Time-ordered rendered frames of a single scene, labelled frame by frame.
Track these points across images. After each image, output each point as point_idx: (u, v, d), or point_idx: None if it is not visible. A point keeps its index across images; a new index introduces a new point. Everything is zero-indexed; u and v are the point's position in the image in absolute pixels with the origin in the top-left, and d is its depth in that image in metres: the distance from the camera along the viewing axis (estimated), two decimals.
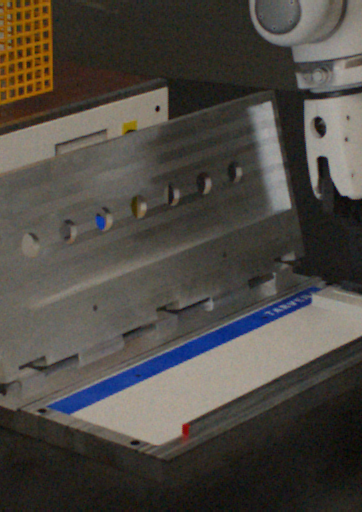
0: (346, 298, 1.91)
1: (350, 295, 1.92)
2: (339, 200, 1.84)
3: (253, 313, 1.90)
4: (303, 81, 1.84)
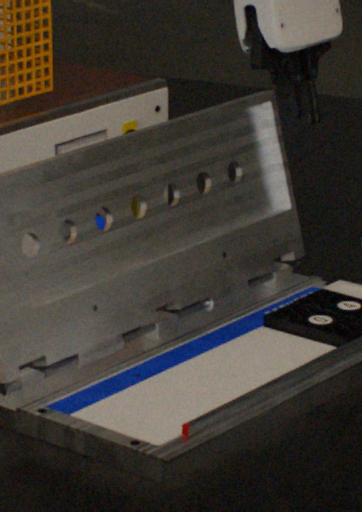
0: (356, 291, 1.93)
1: (360, 289, 1.93)
2: (268, 54, 1.71)
3: (253, 313, 1.90)
4: None
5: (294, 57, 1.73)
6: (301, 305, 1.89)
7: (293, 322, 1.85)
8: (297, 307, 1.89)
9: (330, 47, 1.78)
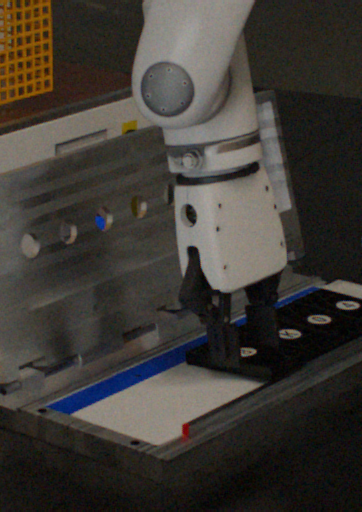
0: (354, 291, 1.93)
1: (359, 288, 1.94)
2: (197, 291, 1.70)
3: None
4: (174, 165, 1.71)
5: (227, 298, 1.72)
6: (300, 304, 1.89)
7: (292, 322, 1.85)
8: (296, 307, 1.89)
9: (287, 259, 1.79)
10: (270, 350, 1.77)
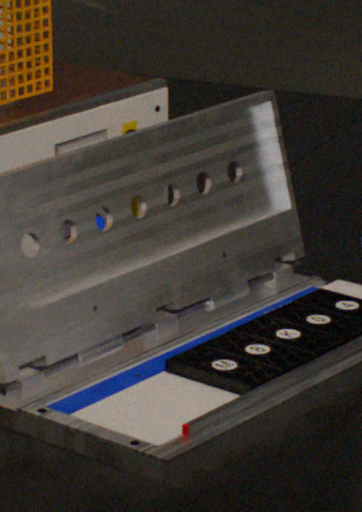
0: (354, 291, 1.93)
1: (358, 288, 1.94)
2: None
3: (253, 313, 1.90)
4: None
5: None
6: (299, 304, 1.89)
7: (291, 322, 1.85)
8: (295, 307, 1.89)
9: None
10: (283, 349, 1.79)
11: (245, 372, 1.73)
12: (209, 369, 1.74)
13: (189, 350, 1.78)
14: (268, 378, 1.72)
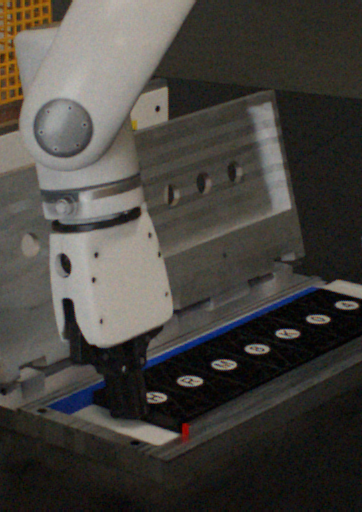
0: (354, 291, 1.93)
1: (358, 288, 1.94)
2: (88, 348, 1.60)
3: (253, 313, 1.90)
4: (48, 211, 1.60)
5: (118, 349, 1.62)
6: (299, 304, 1.89)
7: (291, 322, 1.85)
8: (295, 306, 1.89)
9: (162, 329, 1.67)
10: (283, 349, 1.79)
11: (245, 372, 1.73)
12: (209, 369, 1.74)
13: (189, 350, 1.78)
14: (268, 378, 1.72)
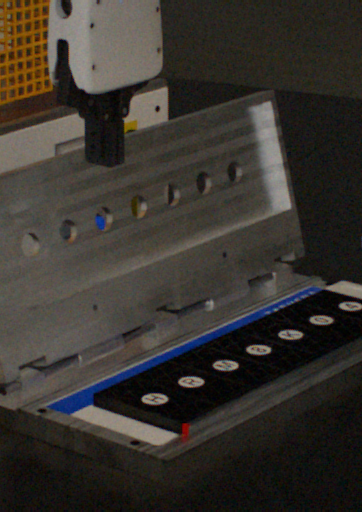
0: (358, 292, 1.93)
1: None
2: (76, 91, 1.62)
3: (253, 313, 1.90)
4: None
5: (104, 96, 1.63)
6: (302, 305, 1.89)
7: (294, 323, 1.85)
8: (298, 307, 1.89)
9: (148, 82, 1.69)
10: (284, 350, 1.78)
11: (247, 373, 1.73)
12: (210, 370, 1.74)
13: (190, 351, 1.78)
14: (270, 379, 1.71)
